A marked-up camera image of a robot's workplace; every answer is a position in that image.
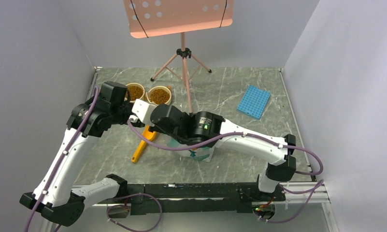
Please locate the green pet food bag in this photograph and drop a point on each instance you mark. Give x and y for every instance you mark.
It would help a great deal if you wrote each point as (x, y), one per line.
(198, 154)

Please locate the yellow plastic food scoop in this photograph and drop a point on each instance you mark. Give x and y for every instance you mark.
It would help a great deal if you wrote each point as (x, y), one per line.
(147, 134)

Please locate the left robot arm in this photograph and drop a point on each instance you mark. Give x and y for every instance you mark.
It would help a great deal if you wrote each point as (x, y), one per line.
(54, 198)

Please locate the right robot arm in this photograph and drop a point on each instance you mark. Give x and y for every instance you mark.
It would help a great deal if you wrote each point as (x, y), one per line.
(207, 130)

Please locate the right cream pet bowl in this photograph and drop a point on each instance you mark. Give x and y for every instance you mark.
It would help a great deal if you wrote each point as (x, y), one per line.
(159, 95)

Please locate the cream pet bowl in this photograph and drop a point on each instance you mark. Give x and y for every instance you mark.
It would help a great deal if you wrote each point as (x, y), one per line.
(136, 91)
(159, 95)

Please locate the brown pet food kibble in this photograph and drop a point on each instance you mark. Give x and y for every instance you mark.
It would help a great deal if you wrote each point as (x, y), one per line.
(157, 96)

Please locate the left cream pet bowl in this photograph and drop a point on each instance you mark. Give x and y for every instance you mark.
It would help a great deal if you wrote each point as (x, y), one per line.
(136, 91)

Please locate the blue studded building plate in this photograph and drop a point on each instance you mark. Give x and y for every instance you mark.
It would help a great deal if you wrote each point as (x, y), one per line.
(253, 102)

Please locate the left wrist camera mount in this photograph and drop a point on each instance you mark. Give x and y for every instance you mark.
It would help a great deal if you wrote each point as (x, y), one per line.
(141, 112)

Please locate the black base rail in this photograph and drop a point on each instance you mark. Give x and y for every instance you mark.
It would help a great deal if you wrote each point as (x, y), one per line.
(240, 197)

